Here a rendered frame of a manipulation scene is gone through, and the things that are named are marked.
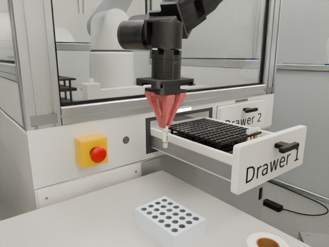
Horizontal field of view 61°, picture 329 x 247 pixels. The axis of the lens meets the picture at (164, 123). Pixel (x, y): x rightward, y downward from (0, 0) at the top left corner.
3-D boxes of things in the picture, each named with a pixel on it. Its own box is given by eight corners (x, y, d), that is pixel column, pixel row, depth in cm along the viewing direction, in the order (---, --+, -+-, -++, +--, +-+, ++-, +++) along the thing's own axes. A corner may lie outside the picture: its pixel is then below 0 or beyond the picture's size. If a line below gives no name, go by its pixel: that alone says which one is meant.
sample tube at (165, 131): (169, 147, 58) (169, 125, 57) (165, 148, 57) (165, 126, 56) (165, 145, 59) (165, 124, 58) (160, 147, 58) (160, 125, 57)
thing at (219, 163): (293, 158, 77) (296, 137, 76) (235, 184, 62) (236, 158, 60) (192, 129, 107) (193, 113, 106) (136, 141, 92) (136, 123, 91)
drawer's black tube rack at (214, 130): (259, 153, 81) (261, 131, 79) (219, 167, 70) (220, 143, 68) (203, 135, 98) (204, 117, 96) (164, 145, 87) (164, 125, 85)
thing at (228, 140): (261, 133, 79) (261, 131, 79) (220, 145, 69) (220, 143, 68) (255, 132, 81) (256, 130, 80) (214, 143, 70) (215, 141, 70)
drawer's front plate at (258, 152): (302, 164, 77) (307, 125, 74) (236, 196, 60) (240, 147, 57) (296, 162, 78) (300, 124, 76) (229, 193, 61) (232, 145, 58)
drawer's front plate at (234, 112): (264, 125, 120) (266, 99, 118) (219, 136, 103) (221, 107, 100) (260, 124, 122) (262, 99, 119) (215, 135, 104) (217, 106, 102)
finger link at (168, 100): (143, 126, 57) (143, 80, 55) (167, 120, 62) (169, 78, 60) (166, 133, 53) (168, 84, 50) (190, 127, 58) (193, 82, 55)
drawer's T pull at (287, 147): (299, 147, 66) (300, 142, 66) (282, 154, 61) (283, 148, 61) (285, 143, 69) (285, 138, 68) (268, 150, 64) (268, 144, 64)
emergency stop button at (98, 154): (108, 161, 69) (107, 146, 68) (93, 165, 66) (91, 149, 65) (102, 158, 71) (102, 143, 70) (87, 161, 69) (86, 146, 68)
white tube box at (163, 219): (205, 235, 56) (205, 218, 55) (174, 255, 50) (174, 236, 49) (164, 210, 65) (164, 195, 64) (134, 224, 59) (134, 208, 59)
